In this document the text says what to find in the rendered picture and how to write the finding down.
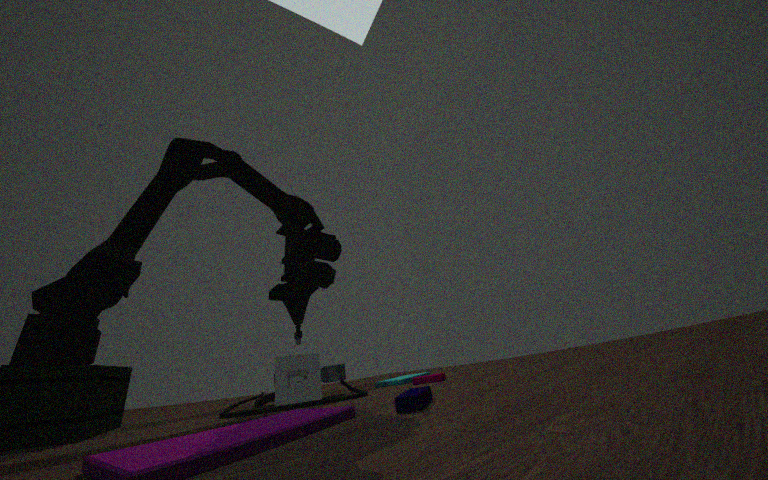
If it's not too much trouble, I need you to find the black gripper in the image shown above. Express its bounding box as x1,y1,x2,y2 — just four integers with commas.
269,248,333,325

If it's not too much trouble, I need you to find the teal flat rectangular block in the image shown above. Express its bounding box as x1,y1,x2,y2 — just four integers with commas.
374,372,431,387

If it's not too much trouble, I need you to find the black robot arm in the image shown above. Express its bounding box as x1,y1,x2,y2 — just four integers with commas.
0,137,341,369

